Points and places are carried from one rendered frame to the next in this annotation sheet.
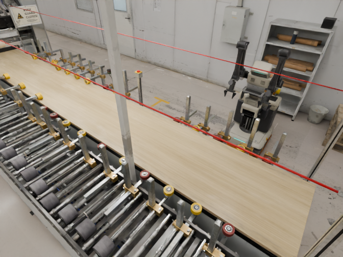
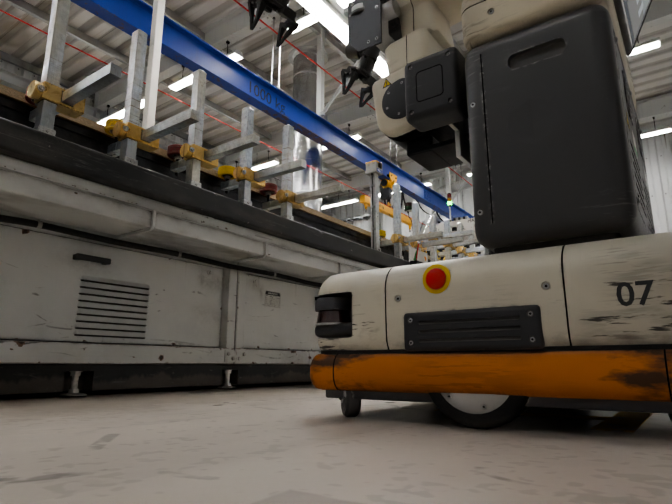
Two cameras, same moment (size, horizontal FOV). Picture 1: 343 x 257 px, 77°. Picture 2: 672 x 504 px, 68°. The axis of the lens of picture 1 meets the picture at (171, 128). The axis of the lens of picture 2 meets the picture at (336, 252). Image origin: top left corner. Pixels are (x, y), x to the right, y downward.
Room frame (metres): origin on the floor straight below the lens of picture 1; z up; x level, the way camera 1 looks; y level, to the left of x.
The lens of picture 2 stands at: (2.22, -2.25, 0.10)
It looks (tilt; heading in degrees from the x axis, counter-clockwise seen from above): 13 degrees up; 89
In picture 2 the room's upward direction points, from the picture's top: straight up
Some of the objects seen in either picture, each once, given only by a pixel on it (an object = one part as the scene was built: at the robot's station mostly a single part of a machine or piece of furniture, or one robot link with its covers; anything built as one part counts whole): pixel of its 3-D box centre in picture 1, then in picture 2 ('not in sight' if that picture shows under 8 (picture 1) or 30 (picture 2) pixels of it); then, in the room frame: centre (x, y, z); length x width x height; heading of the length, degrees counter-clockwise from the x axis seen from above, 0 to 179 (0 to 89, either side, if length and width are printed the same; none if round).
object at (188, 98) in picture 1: (187, 113); (287, 175); (2.04, -0.18, 0.91); 0.04 x 0.04 x 0.48; 54
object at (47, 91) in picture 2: (271, 157); (56, 99); (1.45, -0.96, 0.83); 0.14 x 0.06 x 0.05; 54
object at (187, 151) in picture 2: (224, 135); (199, 156); (1.75, -0.56, 0.83); 0.14 x 0.06 x 0.05; 54
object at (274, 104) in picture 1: (255, 108); (549, 135); (2.70, -1.25, 0.59); 0.55 x 0.34 x 0.83; 53
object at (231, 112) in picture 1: (227, 129); (195, 130); (1.74, -0.58, 0.92); 0.04 x 0.04 x 0.48; 54
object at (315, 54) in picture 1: (285, 71); not in sight; (3.67, -2.02, 0.78); 0.90 x 0.45 x 1.55; 54
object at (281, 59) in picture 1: (277, 71); not in sight; (2.13, -1.09, 1.40); 0.11 x 0.06 x 0.43; 53
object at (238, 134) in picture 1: (246, 133); (522, 334); (2.63, -1.19, 0.16); 0.67 x 0.64 x 0.25; 143
